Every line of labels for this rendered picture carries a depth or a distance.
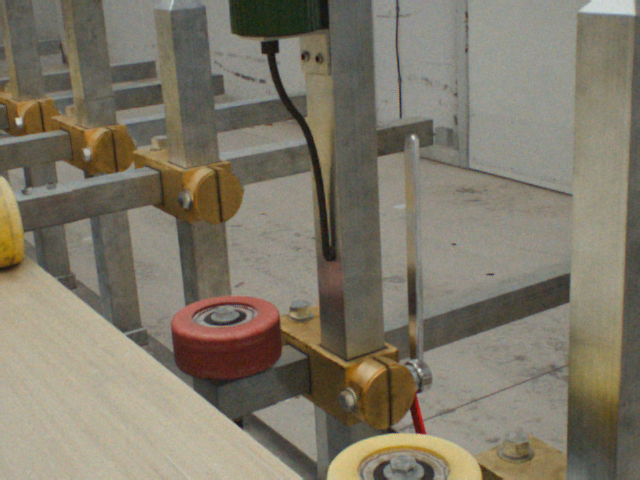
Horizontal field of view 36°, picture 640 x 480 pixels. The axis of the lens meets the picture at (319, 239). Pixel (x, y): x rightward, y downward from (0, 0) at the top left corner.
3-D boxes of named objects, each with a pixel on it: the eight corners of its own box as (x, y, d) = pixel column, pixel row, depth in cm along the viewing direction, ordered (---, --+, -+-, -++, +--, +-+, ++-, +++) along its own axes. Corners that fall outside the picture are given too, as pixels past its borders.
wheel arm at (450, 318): (598, 283, 98) (600, 242, 96) (626, 292, 95) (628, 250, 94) (200, 417, 76) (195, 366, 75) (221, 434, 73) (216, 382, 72)
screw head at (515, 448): (516, 441, 63) (516, 424, 62) (540, 455, 61) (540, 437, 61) (491, 452, 62) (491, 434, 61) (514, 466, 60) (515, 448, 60)
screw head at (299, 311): (304, 310, 83) (303, 296, 82) (318, 317, 81) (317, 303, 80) (283, 316, 81) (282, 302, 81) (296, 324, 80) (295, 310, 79)
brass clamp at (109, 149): (99, 150, 123) (94, 109, 121) (143, 169, 112) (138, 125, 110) (50, 159, 120) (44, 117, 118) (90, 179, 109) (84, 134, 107)
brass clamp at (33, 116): (36, 122, 143) (31, 87, 141) (68, 136, 132) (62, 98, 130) (-8, 129, 140) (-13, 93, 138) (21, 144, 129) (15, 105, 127)
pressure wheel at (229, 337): (257, 412, 82) (246, 281, 78) (309, 451, 75) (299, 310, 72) (167, 443, 78) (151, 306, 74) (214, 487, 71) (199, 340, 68)
